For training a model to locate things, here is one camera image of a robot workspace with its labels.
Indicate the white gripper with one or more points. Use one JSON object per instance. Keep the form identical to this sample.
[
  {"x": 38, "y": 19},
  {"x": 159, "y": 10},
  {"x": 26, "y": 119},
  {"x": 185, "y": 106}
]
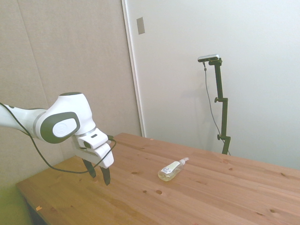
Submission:
[{"x": 103, "y": 155}]

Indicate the black camera stand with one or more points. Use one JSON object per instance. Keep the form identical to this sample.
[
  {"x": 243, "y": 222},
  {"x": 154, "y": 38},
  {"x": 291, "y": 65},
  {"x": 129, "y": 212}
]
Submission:
[{"x": 222, "y": 110}]

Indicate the grey wall plate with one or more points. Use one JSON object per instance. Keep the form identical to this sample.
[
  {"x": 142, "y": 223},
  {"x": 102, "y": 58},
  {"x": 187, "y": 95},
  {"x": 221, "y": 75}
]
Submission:
[{"x": 140, "y": 25}]

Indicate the clear sanitizer pump bottle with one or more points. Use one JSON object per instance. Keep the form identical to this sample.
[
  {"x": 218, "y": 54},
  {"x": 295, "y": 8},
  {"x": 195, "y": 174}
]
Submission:
[{"x": 170, "y": 170}]

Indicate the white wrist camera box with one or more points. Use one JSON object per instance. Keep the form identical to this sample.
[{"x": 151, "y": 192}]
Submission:
[{"x": 92, "y": 140}]

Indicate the silver exterior camera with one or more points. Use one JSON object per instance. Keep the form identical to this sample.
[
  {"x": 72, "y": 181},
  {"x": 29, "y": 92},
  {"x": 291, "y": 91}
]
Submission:
[{"x": 208, "y": 57}]

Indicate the white door frame trim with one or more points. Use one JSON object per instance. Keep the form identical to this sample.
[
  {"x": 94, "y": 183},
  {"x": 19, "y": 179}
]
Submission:
[{"x": 133, "y": 68}]

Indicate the small orange paper scrap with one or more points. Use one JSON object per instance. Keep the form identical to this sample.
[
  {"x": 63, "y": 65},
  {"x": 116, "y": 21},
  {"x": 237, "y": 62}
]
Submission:
[{"x": 38, "y": 207}]

